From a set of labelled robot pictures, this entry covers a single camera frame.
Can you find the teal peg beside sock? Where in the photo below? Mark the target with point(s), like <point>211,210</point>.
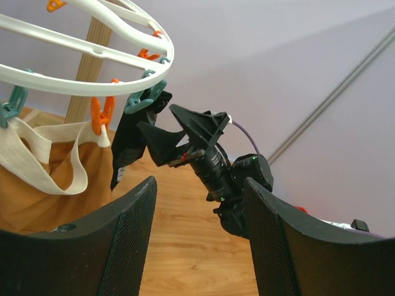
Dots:
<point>12,108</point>

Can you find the white round clip hanger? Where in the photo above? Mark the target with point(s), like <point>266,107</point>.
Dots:
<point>124,18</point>

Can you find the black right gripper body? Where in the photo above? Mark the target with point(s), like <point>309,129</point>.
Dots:
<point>213,171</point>

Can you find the red plastic bin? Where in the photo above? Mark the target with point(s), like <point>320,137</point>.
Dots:
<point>302,209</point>

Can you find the orange clothes peg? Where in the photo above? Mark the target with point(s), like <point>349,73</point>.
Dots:
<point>101,116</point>

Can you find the long black patterned sock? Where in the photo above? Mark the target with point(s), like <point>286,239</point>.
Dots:
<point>128,144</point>

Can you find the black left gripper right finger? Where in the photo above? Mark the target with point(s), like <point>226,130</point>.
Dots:
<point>294,253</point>

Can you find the brown cream hanging sock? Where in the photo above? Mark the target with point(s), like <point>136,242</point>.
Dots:
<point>53,175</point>

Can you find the wooden drying rack frame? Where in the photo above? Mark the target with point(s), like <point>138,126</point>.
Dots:
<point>88,71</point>

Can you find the teal clothes peg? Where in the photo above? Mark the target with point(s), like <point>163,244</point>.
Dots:
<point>140,100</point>

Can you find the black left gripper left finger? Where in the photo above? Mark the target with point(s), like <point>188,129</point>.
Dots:
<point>102,253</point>

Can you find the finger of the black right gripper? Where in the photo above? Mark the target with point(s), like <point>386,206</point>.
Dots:
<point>162,145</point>
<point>203,129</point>

